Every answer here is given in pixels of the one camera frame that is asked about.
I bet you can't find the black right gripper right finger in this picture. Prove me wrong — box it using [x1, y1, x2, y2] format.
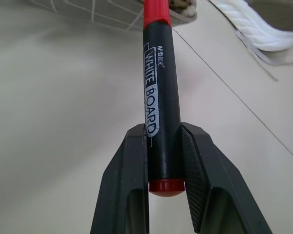
[181, 122, 275, 234]

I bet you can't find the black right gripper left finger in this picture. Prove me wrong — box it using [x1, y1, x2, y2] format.
[89, 123, 149, 234]

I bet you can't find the red and black whiteboard marker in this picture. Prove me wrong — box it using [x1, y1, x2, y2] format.
[142, 0, 186, 198]

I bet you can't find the white sneaker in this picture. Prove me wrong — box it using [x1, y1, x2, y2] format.
[208, 0, 293, 81]

